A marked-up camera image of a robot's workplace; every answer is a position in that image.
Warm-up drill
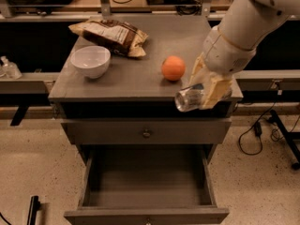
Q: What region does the white ceramic bowl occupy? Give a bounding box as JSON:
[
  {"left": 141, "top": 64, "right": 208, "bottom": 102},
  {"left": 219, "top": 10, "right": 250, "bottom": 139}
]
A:
[{"left": 70, "top": 46, "right": 111, "bottom": 79}]

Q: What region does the brown chip bag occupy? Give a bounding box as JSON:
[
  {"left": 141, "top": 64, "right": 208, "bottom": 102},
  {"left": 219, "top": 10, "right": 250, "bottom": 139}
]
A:
[{"left": 68, "top": 19, "right": 148, "bottom": 58}]

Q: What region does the open grey middle drawer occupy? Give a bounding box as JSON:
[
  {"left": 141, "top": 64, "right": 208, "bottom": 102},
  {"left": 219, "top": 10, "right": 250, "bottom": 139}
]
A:
[{"left": 64, "top": 145, "right": 229, "bottom": 225}]

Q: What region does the closed grey top drawer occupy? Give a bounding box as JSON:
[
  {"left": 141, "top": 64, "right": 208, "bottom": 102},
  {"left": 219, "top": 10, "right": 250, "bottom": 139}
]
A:
[{"left": 62, "top": 118, "right": 232, "bottom": 145}]

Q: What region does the black stand leg right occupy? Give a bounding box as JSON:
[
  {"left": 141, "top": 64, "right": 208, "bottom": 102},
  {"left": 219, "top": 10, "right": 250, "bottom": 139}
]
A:
[{"left": 270, "top": 110, "right": 300, "bottom": 171}]

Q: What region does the black bar on floor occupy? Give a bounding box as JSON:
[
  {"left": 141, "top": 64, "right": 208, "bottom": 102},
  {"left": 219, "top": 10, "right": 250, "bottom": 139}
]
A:
[{"left": 26, "top": 196, "right": 40, "bottom": 225}]

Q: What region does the black power cable on floor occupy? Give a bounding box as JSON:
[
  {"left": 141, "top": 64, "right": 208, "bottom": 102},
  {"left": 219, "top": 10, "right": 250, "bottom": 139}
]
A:
[{"left": 237, "top": 91, "right": 282, "bottom": 157}]

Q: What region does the orange fruit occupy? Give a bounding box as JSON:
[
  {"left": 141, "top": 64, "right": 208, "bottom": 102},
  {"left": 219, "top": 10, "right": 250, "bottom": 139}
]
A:
[{"left": 161, "top": 55, "right": 186, "bottom": 82}]

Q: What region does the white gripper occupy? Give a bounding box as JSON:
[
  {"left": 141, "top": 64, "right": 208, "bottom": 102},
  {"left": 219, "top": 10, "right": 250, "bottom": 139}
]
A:
[{"left": 188, "top": 26, "right": 256, "bottom": 110}]

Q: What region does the clear sanitizer bottle left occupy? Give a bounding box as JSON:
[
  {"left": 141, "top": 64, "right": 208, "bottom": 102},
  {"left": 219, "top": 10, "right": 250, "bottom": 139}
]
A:
[{"left": 1, "top": 56, "right": 22, "bottom": 79}]

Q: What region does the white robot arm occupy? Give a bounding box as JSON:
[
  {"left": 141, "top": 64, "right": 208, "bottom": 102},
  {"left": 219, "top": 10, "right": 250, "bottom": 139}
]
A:
[{"left": 189, "top": 0, "right": 300, "bottom": 110}]

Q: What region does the grey wooden drawer cabinet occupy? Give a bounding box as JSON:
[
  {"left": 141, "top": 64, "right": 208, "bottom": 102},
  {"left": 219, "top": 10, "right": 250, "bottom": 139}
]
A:
[{"left": 48, "top": 14, "right": 245, "bottom": 225}]

